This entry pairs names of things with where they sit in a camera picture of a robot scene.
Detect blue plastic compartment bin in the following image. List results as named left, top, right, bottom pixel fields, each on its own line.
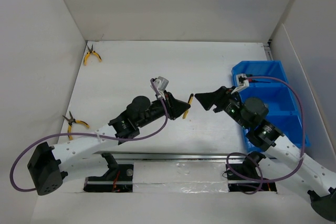
left=232, top=61, right=302, bottom=148

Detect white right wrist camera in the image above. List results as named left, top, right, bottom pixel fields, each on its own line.
left=233, top=73, right=249, bottom=93

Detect red handled screwdriver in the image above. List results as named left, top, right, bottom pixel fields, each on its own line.
left=248, top=79, right=270, bottom=83

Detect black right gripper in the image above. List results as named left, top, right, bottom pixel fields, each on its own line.
left=194, top=86, right=249, bottom=130

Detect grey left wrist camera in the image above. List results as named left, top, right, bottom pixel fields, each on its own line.
left=151, top=76, right=169, bottom=91

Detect yellow pliers near left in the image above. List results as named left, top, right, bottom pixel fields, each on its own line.
left=62, top=111, right=90, bottom=141

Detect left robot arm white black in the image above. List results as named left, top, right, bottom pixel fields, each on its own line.
left=27, top=92, right=191, bottom=196

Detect yellow pliers corner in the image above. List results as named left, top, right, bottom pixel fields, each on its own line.
left=83, top=45, right=102, bottom=66

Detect metal mounting rail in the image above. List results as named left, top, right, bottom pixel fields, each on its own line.
left=56, top=152, right=305, bottom=183

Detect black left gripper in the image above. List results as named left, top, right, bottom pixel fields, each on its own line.
left=136, top=90, right=189, bottom=129

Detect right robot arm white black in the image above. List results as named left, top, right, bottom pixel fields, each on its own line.
left=195, top=87, right=335, bottom=222

